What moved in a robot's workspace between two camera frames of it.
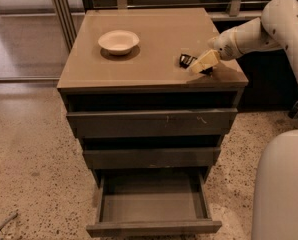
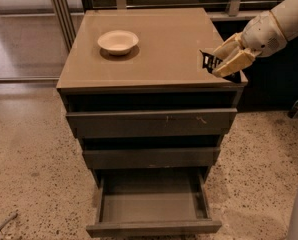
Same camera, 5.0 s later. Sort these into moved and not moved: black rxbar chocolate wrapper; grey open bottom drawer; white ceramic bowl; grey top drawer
Moved: black rxbar chocolate wrapper
Not moved: grey open bottom drawer; grey top drawer; white ceramic bowl
